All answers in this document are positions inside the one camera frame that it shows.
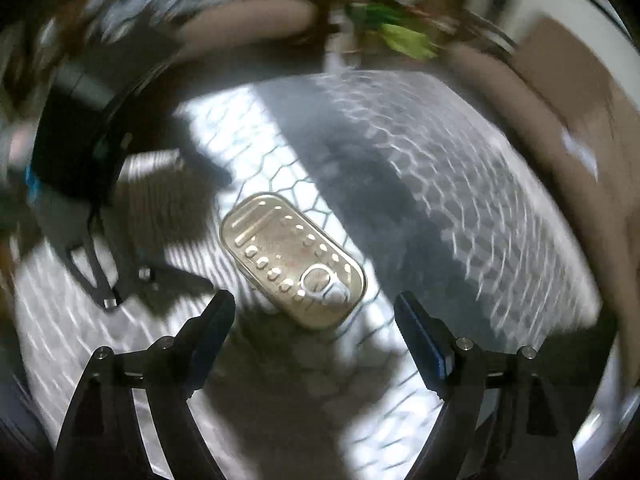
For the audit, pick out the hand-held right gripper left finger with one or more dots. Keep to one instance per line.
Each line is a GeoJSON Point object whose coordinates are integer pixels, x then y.
{"type": "Point", "coordinates": [210, 335]}

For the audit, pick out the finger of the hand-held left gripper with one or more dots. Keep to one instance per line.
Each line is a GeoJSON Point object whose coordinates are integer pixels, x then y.
{"type": "Point", "coordinates": [125, 275]}

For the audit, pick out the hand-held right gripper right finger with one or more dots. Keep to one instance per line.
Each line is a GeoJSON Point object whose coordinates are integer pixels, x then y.
{"type": "Point", "coordinates": [425, 340]}

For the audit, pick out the silver rectangular tin can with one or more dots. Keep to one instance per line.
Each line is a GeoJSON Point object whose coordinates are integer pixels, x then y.
{"type": "Point", "coordinates": [290, 260]}

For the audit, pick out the hexagon patterned tablecloth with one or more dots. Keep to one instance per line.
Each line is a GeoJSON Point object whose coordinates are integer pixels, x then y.
{"type": "Point", "coordinates": [425, 185]}

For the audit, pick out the beige armchair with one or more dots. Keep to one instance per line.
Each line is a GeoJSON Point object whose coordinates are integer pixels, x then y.
{"type": "Point", "coordinates": [250, 25]}

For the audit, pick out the white paper sheet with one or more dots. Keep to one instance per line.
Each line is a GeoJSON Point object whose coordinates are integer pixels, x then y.
{"type": "Point", "coordinates": [580, 152]}

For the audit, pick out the beige sofa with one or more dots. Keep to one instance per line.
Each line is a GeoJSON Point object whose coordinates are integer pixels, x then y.
{"type": "Point", "coordinates": [575, 85]}

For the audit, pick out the green plastic bag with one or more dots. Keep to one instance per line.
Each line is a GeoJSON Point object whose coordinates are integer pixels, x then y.
{"type": "Point", "coordinates": [405, 35]}

